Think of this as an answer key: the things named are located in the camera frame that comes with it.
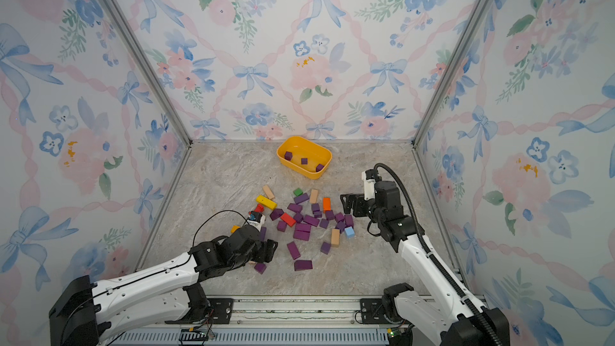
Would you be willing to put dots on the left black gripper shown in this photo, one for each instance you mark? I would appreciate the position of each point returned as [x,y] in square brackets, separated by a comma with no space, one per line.
[264,250]

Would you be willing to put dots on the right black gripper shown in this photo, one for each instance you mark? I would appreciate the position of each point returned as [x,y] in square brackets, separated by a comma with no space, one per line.
[358,203]

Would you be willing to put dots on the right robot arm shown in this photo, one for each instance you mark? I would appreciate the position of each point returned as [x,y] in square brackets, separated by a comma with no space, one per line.
[454,316]

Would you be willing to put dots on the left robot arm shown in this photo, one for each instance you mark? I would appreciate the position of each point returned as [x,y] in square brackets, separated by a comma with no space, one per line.
[89,313]

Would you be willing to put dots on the yellow plastic storage bin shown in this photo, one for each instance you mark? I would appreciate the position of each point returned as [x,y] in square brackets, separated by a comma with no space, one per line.
[306,156]

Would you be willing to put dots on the purple long brick bottom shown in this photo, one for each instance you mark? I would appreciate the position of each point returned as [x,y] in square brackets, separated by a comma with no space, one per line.
[293,250]

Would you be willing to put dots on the purple long brick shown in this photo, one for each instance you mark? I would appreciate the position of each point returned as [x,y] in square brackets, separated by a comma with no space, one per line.
[302,198]
[293,250]

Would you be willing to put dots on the light blue cube brick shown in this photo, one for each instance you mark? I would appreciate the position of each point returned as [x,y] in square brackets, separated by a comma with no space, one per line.
[349,231]

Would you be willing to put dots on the orange brick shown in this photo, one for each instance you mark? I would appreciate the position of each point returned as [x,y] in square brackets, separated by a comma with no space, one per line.
[327,205]

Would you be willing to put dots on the red flat brick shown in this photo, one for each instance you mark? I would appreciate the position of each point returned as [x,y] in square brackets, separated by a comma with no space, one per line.
[288,219]

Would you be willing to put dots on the purple large block centre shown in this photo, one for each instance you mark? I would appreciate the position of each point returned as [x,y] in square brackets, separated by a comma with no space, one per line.
[302,232]

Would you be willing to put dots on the purple brick bottom flat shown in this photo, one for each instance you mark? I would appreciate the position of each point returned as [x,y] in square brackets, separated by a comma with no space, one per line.
[303,265]

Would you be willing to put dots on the natural wood brick right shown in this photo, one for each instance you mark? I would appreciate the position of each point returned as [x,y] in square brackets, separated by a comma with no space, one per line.
[335,238]

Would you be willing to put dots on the natural wood brick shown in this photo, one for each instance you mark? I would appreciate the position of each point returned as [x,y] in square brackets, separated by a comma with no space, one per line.
[314,196]
[335,238]
[268,192]

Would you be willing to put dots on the natural wood brick top centre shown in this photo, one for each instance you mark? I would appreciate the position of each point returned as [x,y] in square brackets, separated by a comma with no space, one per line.
[314,196]

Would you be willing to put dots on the yellow long brick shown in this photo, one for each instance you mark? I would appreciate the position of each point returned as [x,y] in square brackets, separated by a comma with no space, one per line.
[266,202]

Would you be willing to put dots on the purple brick centre slanted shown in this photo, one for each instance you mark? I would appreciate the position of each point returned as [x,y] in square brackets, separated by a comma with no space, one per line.
[311,220]

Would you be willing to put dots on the natural wood brick top left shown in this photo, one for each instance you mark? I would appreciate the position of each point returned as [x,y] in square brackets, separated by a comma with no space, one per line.
[268,192]

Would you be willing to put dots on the purple long brick top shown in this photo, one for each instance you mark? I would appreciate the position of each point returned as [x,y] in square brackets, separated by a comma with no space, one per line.
[302,198]

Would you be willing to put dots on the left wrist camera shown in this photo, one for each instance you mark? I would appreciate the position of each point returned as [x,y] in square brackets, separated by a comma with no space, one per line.
[256,220]

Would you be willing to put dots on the aluminium mounting rail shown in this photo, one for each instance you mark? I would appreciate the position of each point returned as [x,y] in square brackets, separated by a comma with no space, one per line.
[281,320]

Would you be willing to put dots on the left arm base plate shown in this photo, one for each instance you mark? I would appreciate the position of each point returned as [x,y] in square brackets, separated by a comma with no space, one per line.
[217,311]

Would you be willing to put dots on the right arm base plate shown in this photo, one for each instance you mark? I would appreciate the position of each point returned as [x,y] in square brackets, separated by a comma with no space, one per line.
[371,312]

